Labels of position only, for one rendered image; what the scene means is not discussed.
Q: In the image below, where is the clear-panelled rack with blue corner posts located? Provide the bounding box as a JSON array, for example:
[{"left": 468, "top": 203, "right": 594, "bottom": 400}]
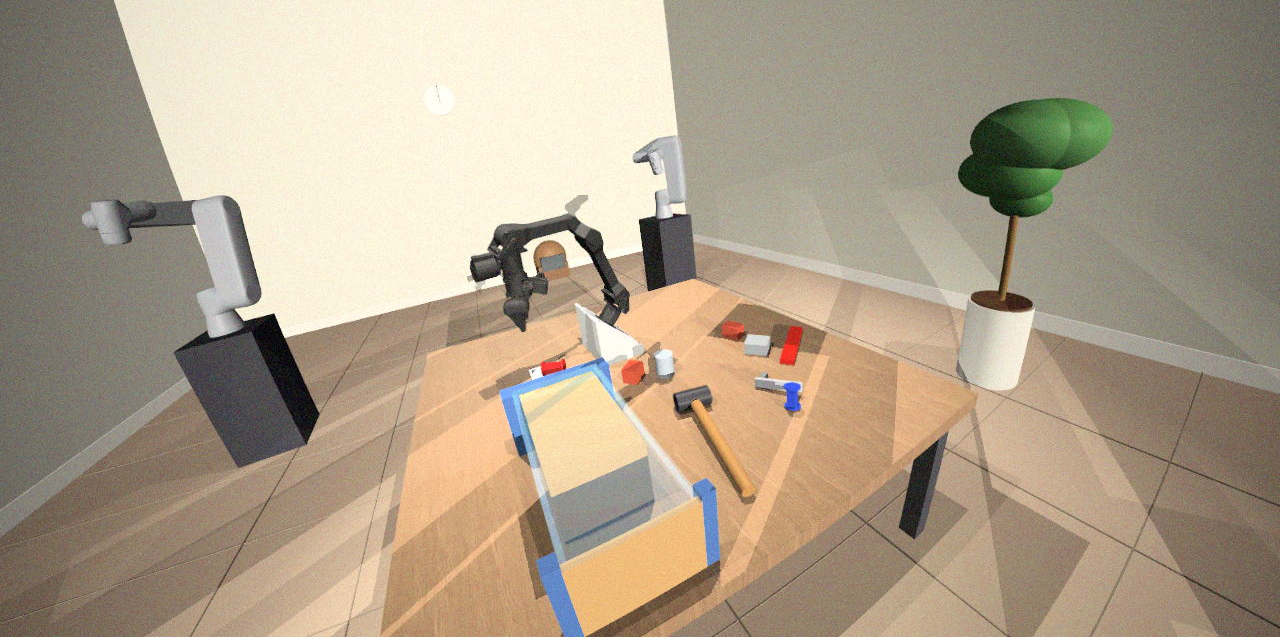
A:
[{"left": 500, "top": 359, "right": 721, "bottom": 637}]

